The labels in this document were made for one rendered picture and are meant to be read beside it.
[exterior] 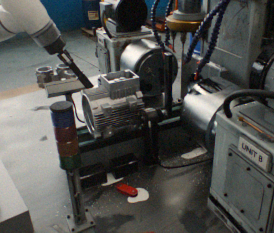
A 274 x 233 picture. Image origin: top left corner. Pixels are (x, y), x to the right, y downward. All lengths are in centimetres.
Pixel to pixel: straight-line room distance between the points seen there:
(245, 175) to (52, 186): 71
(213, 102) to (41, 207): 68
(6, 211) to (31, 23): 58
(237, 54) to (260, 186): 69
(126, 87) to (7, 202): 55
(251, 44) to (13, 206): 100
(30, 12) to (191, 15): 56
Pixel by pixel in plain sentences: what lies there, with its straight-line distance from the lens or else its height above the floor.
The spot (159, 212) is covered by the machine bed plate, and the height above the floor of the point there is 80.
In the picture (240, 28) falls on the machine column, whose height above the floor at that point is 129.
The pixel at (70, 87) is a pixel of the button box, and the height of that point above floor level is 105.
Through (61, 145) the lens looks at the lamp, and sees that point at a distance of 90.
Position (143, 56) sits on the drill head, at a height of 113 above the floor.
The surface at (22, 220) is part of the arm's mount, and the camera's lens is 109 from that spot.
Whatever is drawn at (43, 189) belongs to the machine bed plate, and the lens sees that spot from 126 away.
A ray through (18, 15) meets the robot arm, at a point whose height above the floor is 140.
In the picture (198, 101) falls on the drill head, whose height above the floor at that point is 112.
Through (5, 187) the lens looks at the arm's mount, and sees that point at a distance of 118.
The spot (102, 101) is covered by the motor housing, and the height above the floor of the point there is 108.
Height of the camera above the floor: 159
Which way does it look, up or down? 27 degrees down
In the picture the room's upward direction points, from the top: 1 degrees counter-clockwise
